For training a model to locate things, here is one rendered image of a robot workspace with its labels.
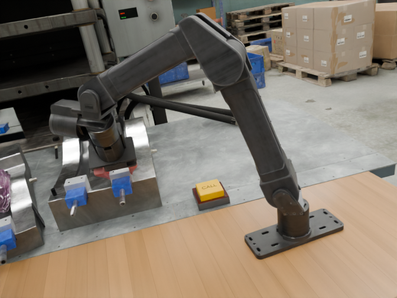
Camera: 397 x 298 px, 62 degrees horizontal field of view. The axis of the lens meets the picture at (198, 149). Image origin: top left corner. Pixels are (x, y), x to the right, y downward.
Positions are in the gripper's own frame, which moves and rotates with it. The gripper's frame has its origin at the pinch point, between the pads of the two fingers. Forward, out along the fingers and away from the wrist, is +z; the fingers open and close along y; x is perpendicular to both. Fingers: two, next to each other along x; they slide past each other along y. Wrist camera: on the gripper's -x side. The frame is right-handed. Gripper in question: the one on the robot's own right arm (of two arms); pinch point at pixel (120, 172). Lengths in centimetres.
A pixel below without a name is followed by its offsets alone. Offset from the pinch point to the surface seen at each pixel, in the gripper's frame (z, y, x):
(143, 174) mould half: 2.3, -5.5, 0.4
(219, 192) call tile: 3.2, -22.7, 9.9
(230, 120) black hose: 28, -41, -31
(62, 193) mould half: 2.5, 14.6, 0.4
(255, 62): 219, -166, -272
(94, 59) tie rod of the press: 20, 6, -72
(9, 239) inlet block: -0.9, 24.8, 11.0
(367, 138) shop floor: 151, -185, -81
